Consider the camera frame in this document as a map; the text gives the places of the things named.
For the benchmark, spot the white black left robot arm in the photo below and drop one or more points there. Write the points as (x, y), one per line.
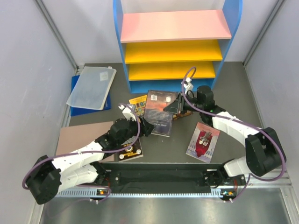
(51, 175)

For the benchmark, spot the yellow Shakespeare paperback book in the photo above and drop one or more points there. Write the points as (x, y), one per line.
(139, 103)

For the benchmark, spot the purple red illustrated book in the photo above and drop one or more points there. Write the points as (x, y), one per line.
(203, 142)

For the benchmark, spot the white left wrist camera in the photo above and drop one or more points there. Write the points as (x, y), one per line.
(128, 111)

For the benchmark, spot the colourful blue-framed bookshelf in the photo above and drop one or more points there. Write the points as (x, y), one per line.
(158, 48)

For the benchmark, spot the blue folder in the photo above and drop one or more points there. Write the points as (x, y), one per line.
(88, 95)

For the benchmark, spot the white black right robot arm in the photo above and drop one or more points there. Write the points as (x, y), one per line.
(263, 150)

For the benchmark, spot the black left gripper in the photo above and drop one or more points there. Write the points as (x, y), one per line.
(145, 128)

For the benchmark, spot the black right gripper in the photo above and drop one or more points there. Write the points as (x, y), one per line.
(173, 108)

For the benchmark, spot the translucent white zip file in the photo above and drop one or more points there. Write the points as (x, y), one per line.
(99, 73)

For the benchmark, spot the dark Tale of Two Cities book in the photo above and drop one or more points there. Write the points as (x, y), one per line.
(154, 111)

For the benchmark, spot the black red-lettered glossy book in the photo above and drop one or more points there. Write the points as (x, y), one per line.
(181, 115)

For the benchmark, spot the grey slotted cable duct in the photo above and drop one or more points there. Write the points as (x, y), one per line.
(100, 193)

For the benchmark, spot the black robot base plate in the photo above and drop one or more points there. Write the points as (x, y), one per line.
(164, 178)

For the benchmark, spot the black Storey Treehouse book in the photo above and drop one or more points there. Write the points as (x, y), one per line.
(132, 152)

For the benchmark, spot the pink brown flat folder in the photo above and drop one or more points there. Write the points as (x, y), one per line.
(75, 137)

